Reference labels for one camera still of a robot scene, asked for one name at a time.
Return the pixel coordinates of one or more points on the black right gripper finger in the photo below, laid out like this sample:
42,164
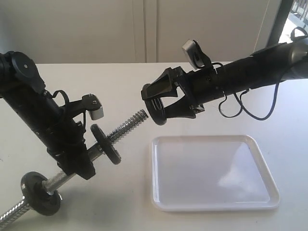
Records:
179,109
163,86

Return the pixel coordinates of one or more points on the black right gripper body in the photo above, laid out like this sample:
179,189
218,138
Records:
199,87

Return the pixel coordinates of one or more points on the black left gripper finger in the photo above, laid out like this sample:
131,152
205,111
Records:
80,165

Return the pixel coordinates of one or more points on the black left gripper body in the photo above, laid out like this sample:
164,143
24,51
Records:
66,138

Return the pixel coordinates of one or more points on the chrome threaded dumbbell bar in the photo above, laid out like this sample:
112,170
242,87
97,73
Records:
54,183

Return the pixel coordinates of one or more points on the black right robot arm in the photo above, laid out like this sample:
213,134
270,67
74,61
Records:
268,66

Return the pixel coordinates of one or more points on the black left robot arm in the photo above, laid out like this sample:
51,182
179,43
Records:
25,92

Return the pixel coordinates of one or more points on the black far-end weight plate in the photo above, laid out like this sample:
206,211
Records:
105,144

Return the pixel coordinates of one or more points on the black near-end weight plate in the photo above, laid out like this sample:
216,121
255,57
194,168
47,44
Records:
37,197

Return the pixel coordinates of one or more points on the white plastic tray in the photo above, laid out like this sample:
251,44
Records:
211,173

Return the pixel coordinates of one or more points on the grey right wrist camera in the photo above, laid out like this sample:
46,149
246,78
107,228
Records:
192,54

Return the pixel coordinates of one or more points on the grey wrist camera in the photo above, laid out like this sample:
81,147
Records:
192,54
92,104

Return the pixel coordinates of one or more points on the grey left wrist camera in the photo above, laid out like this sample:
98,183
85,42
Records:
92,104

